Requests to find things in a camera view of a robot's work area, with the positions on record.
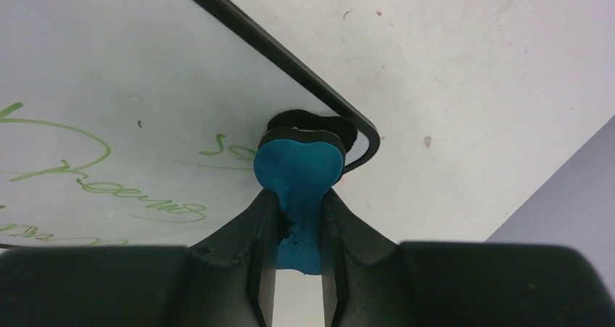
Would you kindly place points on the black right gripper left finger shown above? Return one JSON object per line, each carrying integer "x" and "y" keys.
{"x": 227, "y": 279}

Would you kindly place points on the small black-framed whiteboard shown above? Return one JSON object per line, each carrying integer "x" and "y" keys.
{"x": 133, "y": 122}

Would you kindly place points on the blue whiteboard eraser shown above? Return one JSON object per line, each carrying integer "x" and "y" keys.
{"x": 300, "y": 157}

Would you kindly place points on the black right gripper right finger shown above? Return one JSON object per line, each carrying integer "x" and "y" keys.
{"x": 369, "y": 280}

